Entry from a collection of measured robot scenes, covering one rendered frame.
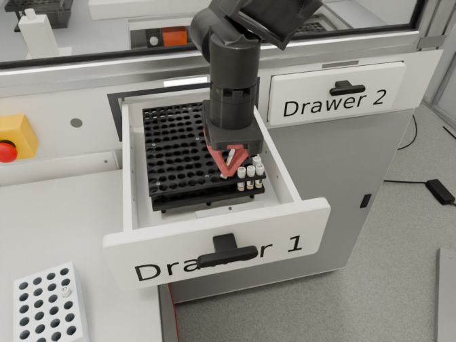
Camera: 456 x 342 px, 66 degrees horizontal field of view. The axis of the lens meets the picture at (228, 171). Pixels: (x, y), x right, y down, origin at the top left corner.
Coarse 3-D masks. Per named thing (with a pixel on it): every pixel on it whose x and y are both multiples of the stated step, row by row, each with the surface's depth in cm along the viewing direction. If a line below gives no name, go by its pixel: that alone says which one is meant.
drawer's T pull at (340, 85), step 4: (344, 80) 72; (336, 84) 71; (340, 84) 70; (344, 84) 70; (348, 84) 70; (332, 88) 69; (336, 88) 69; (340, 88) 69; (344, 88) 69; (348, 88) 69; (352, 88) 69; (356, 88) 69; (360, 88) 70; (364, 88) 70; (332, 92) 69; (336, 92) 69; (340, 92) 69; (344, 92) 69; (348, 92) 70; (352, 92) 70; (356, 92) 70; (360, 92) 70
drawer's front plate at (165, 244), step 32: (192, 224) 43; (224, 224) 43; (256, 224) 44; (288, 224) 46; (320, 224) 48; (128, 256) 43; (160, 256) 45; (192, 256) 46; (256, 256) 50; (288, 256) 52; (128, 288) 48
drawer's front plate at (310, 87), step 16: (384, 64) 73; (400, 64) 73; (272, 80) 69; (288, 80) 69; (304, 80) 70; (320, 80) 71; (336, 80) 71; (352, 80) 72; (368, 80) 73; (384, 80) 74; (400, 80) 75; (272, 96) 71; (288, 96) 72; (304, 96) 72; (320, 96) 73; (336, 96) 74; (352, 96) 75; (368, 96) 76; (384, 96) 77; (272, 112) 73; (288, 112) 74; (304, 112) 75; (320, 112) 76; (336, 112) 77; (352, 112) 78; (368, 112) 79
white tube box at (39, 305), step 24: (72, 264) 54; (24, 288) 53; (48, 288) 52; (72, 288) 51; (24, 312) 50; (48, 312) 49; (72, 312) 49; (24, 336) 47; (48, 336) 46; (72, 336) 46
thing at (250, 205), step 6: (240, 204) 56; (246, 204) 56; (252, 204) 56; (258, 204) 56; (204, 210) 55; (210, 210) 55; (216, 210) 55; (222, 210) 55; (228, 210) 55; (234, 210) 55; (240, 210) 55; (198, 216) 54; (204, 216) 54
